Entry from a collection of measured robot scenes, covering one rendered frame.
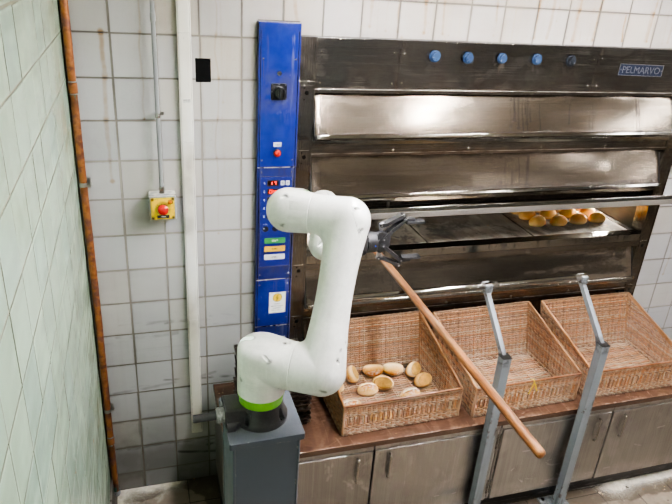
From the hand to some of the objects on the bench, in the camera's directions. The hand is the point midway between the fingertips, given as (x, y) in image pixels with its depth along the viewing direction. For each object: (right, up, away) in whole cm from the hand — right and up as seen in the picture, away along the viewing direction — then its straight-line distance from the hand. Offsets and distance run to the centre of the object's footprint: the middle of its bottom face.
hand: (418, 238), depth 225 cm
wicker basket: (+49, -66, +82) cm, 116 cm away
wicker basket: (-9, -70, +65) cm, 96 cm away
